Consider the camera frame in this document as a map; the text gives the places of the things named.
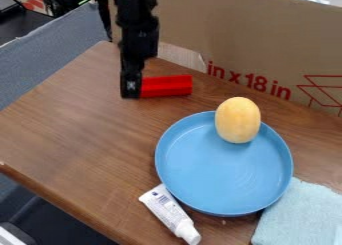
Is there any white cream tube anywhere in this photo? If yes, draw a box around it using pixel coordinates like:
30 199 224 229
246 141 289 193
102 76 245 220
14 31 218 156
139 184 202 245

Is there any light blue towel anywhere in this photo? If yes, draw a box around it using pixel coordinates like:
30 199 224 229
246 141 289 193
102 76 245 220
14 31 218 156
252 178 342 245

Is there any cardboard box wall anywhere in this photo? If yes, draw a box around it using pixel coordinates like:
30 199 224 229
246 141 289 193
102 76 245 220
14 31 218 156
154 0 342 117

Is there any yellow potato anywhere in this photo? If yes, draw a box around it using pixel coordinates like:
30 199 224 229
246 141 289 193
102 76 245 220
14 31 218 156
216 97 261 143

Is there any grey fabric panel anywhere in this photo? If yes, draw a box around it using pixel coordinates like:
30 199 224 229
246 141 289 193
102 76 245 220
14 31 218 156
0 3 109 111

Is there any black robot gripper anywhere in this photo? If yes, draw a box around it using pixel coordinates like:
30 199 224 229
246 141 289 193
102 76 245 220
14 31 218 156
117 9 159 98

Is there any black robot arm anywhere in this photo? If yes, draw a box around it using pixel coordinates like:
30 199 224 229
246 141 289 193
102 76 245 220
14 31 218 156
43 0 159 98

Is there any red rectangular block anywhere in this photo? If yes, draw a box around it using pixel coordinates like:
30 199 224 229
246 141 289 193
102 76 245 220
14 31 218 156
141 75 193 98

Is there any blue round plate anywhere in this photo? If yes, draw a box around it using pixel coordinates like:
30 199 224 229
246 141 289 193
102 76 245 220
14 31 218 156
155 111 294 217

